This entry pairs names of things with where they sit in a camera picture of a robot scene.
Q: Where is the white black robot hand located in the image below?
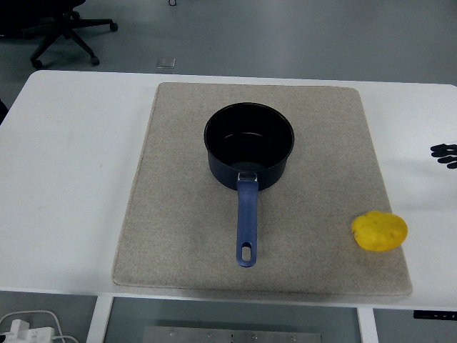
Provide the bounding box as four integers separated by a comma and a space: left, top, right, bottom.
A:
429, 142, 457, 172

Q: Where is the blue pot with handle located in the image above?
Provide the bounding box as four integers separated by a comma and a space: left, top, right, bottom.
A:
204, 102, 296, 268

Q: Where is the yellow potato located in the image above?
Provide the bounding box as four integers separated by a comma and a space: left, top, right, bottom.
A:
351, 210, 408, 253

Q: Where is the white power strip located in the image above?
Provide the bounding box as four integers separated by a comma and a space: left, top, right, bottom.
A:
0, 319, 55, 343

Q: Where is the black table control panel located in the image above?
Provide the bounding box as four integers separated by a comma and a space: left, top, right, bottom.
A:
413, 310, 457, 320

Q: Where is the white table leg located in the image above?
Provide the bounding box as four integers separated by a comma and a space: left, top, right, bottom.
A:
356, 307, 379, 343
86, 295, 114, 343

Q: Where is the beige grey table mat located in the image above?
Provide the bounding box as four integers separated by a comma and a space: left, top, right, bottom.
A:
111, 81, 413, 296

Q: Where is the grey metal plate with screws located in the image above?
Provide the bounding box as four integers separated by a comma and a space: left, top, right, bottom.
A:
142, 325, 322, 343

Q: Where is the white power cable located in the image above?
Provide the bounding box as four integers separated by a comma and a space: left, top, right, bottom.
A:
0, 309, 78, 343

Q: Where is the black office chair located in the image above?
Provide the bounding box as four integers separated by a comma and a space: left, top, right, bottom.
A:
0, 0, 119, 69

